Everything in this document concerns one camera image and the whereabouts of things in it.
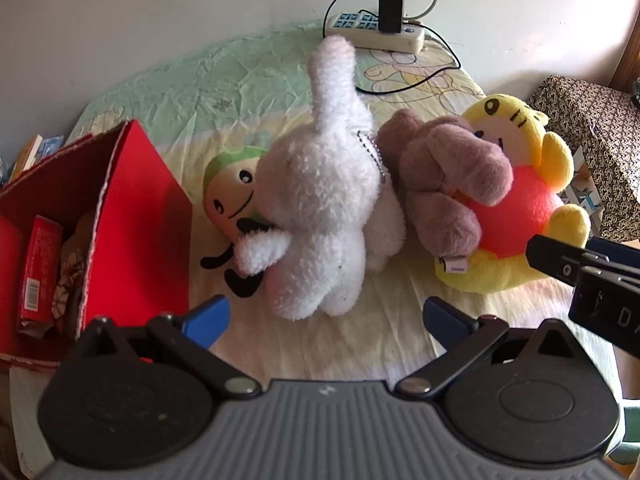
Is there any green pear plush toy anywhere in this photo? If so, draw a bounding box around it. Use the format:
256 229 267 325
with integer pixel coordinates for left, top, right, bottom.
200 145 270 270

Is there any white blue cardboard box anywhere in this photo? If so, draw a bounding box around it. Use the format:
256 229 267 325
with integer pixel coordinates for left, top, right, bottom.
560 146 604 230

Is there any black charger cable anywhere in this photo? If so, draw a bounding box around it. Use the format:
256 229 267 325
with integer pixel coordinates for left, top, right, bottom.
322 0 462 97

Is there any pink-brown teddy bear plush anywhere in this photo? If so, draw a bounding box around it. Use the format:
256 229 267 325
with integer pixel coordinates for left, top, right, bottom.
376 108 513 258

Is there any small red box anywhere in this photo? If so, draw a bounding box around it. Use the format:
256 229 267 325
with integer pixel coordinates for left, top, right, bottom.
17 216 63 338

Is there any yellow book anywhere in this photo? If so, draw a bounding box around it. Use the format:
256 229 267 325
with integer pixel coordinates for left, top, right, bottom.
10 134 43 182

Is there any patterned cloth covered stool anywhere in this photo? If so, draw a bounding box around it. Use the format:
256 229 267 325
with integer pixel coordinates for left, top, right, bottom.
528 75 639 242

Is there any large white bunny plush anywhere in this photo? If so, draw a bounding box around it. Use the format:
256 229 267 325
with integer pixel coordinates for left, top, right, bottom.
234 36 406 321

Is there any white power strip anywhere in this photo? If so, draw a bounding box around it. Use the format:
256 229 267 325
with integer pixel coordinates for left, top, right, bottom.
324 11 425 54

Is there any green yellow cartoon bedsheet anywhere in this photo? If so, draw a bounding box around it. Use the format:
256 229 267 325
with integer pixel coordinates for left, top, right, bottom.
72 24 573 384

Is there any blue book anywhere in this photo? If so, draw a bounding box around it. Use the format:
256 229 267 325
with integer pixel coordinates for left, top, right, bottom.
35 136 65 164

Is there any yellow tiger plush toy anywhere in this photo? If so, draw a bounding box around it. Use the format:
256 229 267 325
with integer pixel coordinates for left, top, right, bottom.
436 94 591 294

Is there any red cardboard box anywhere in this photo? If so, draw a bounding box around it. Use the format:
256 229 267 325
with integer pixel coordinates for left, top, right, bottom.
1 120 192 367

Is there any black charger adapter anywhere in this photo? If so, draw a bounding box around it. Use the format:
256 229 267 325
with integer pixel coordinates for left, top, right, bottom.
378 0 404 34

